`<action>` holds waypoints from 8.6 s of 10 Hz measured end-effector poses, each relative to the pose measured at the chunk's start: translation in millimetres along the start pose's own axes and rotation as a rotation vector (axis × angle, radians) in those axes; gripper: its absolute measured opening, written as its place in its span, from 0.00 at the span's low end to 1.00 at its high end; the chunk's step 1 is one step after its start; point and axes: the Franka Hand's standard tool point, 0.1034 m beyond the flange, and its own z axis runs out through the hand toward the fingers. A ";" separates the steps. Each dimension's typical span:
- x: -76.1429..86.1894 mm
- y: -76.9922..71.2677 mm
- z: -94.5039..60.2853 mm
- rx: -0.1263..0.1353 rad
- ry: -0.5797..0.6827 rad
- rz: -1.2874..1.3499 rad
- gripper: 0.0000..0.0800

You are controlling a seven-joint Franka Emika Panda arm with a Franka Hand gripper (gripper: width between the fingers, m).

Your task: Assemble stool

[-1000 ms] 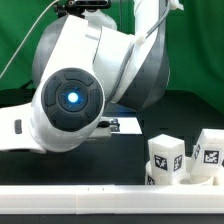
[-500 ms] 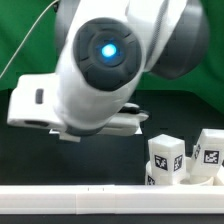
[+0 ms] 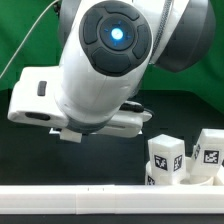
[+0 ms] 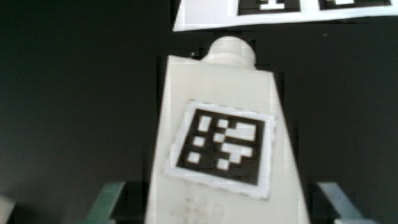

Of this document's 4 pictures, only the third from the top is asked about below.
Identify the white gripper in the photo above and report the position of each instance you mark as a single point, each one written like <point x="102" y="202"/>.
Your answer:
<point x="33" y="101"/>

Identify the white round stool seat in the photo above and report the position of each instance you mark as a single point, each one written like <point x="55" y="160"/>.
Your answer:
<point x="151" y="179"/>

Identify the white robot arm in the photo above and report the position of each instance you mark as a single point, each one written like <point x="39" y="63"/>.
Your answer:
<point x="107" y="46"/>

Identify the paper sheet with markers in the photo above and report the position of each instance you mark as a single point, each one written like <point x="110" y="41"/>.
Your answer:
<point x="54" y="131"/>

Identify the white front barrier rail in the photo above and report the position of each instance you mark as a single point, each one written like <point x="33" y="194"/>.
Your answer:
<point x="111" y="200"/>

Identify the white barrier rail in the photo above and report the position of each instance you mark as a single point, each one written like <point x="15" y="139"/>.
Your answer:
<point x="219" y="178"/>
<point x="111" y="200"/>

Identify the white right barrier rail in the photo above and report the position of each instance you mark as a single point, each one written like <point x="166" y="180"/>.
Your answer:
<point x="219" y="178"/>

